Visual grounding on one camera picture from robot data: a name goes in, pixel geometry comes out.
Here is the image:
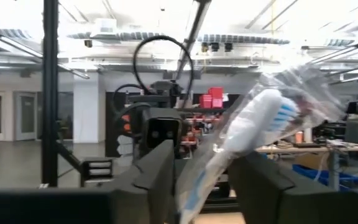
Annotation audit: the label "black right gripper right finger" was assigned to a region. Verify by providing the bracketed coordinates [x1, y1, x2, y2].
[227, 151, 358, 224]

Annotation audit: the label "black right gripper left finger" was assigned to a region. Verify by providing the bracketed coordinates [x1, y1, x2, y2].
[99, 139, 176, 224]

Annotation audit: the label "blue white toothbrush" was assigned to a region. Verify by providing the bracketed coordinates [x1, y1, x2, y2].
[175, 63, 348, 224]

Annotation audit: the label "wooden desk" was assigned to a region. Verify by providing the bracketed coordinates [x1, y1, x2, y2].
[255, 143, 358, 190]

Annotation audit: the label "parts bin shelf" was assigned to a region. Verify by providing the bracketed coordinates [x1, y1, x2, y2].
[178, 107, 229, 156]

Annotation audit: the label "white bottle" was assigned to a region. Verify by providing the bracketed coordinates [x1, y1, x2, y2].
[303, 127, 313, 144]

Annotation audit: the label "small red bins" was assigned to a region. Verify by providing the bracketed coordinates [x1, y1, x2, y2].
[198, 86, 226, 110]

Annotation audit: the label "black ceiling light cluster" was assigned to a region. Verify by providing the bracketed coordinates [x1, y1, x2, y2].
[200, 41, 234, 53]

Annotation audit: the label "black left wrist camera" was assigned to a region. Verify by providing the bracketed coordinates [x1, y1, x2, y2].
[140, 107, 185, 150]

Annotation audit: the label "black slotted bracket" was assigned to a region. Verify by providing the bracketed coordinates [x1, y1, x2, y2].
[79, 157, 115, 188]

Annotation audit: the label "black diagonal frame brace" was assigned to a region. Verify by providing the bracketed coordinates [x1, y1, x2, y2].
[54, 139, 85, 175]

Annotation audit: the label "black frame post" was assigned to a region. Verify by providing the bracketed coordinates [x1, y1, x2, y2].
[40, 0, 60, 188]

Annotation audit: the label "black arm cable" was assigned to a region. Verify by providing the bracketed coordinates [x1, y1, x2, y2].
[131, 34, 196, 96]

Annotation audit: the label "black overhead frame strut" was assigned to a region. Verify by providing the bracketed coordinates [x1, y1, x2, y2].
[174, 0, 213, 82]

